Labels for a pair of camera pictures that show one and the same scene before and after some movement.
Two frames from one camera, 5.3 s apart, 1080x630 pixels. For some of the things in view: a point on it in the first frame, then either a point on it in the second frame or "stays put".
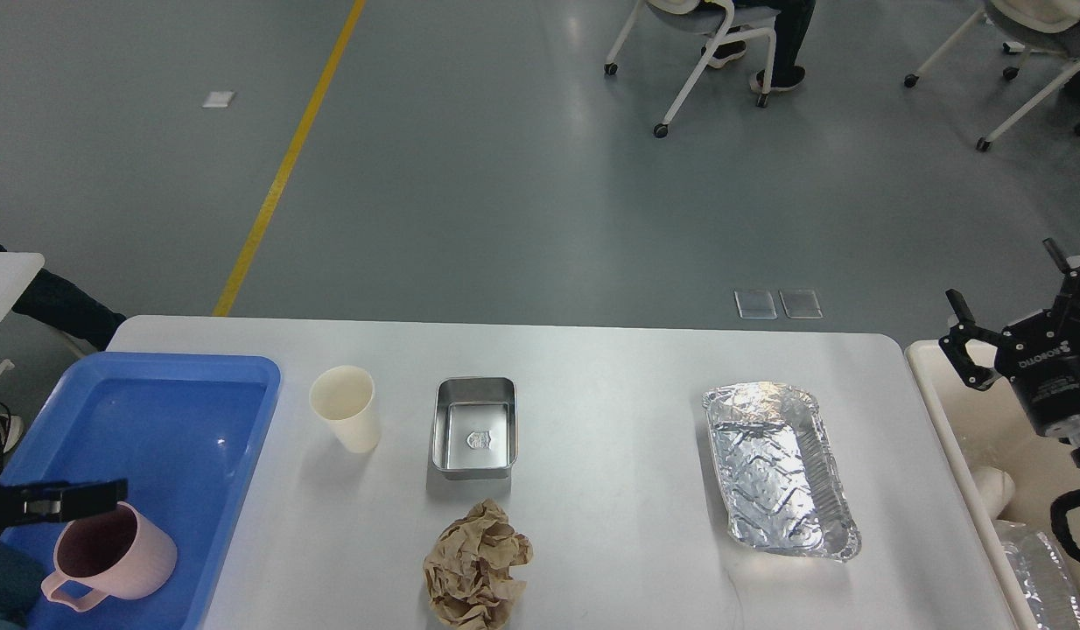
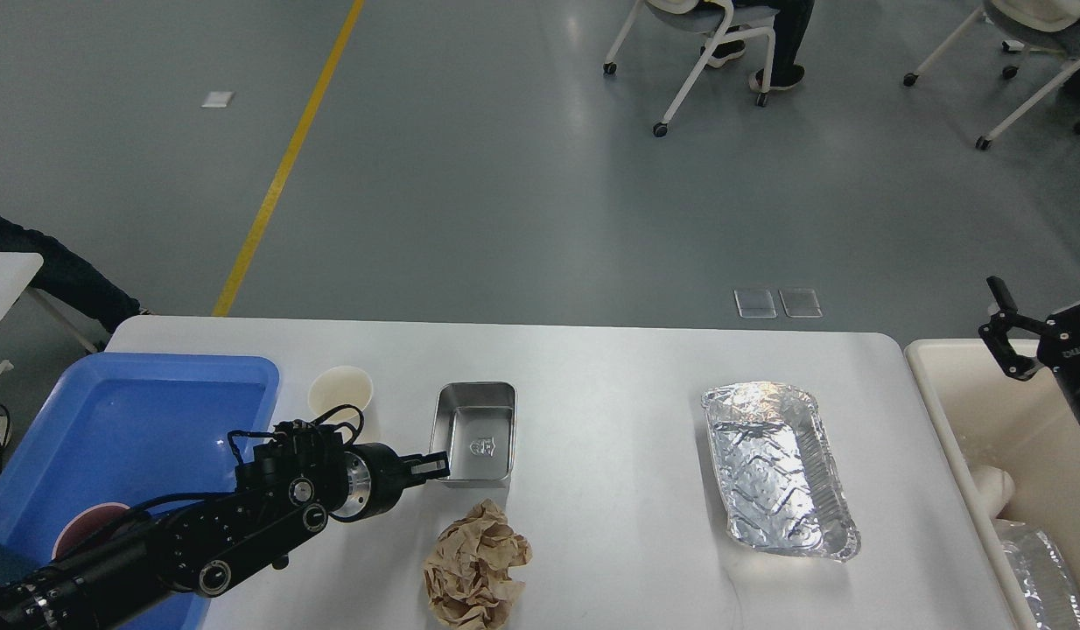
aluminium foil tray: x=777 y=470 stays put
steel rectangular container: x=475 y=427 stays put
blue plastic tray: x=185 y=431 stays put
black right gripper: x=1051 y=358 to x=1069 y=346
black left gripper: x=3 y=507 to x=375 y=482
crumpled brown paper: x=467 y=571 stays put
